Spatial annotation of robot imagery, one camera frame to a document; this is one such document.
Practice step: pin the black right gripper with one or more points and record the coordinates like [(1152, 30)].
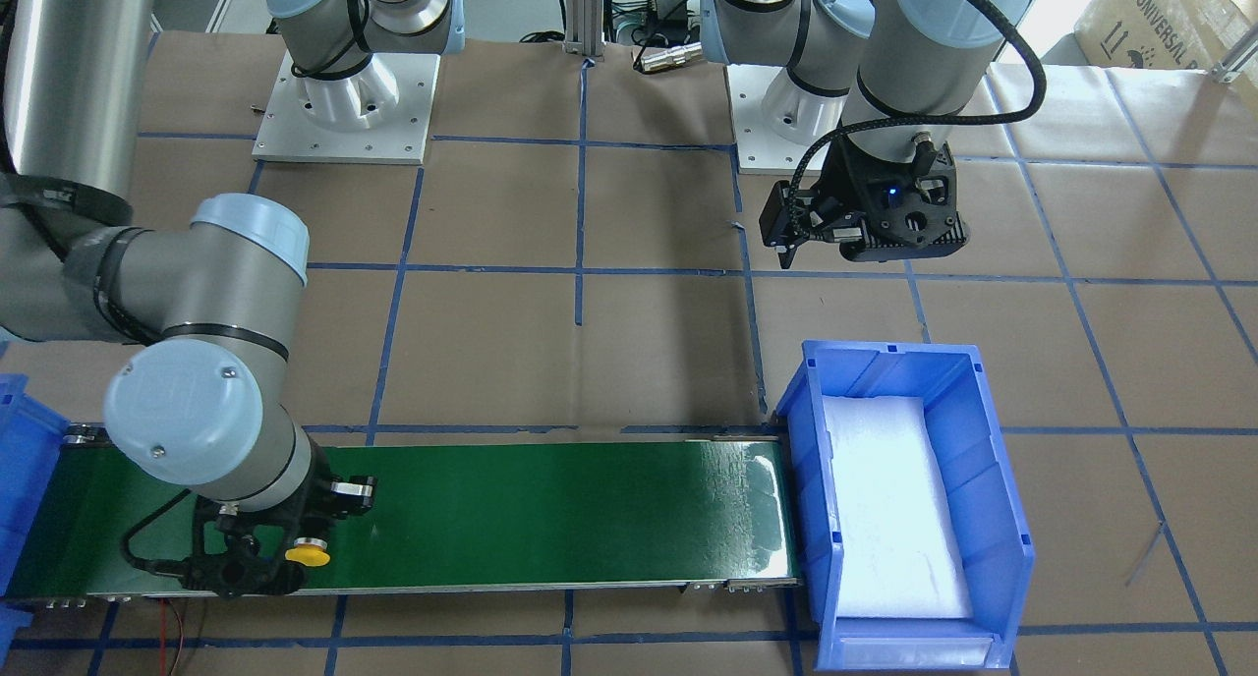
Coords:
[(351, 492)]

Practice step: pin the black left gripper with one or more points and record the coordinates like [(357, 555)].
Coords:
[(841, 186)]

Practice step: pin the yellow push button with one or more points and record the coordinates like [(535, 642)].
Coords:
[(308, 551)]

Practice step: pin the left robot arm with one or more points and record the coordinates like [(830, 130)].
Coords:
[(927, 65)]

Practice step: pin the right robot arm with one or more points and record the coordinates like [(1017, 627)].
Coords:
[(212, 307)]

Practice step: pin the green conveyor belt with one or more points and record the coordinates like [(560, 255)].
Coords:
[(564, 516)]

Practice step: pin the silver cylindrical connector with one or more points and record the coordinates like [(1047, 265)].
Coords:
[(674, 57)]

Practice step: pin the black power adapter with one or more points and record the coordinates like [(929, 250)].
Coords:
[(666, 23)]

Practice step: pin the blue bin at belt end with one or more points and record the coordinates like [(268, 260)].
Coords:
[(31, 437)]

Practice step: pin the white foam pad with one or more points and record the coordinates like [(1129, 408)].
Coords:
[(901, 558)]

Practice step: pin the blue bin with foam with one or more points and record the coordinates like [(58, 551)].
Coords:
[(996, 547)]

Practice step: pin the cardboard box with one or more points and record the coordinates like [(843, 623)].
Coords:
[(1162, 34)]

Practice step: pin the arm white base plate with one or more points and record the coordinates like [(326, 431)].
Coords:
[(778, 112), (380, 116)]

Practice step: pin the aluminium frame post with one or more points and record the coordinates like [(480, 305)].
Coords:
[(584, 27)]

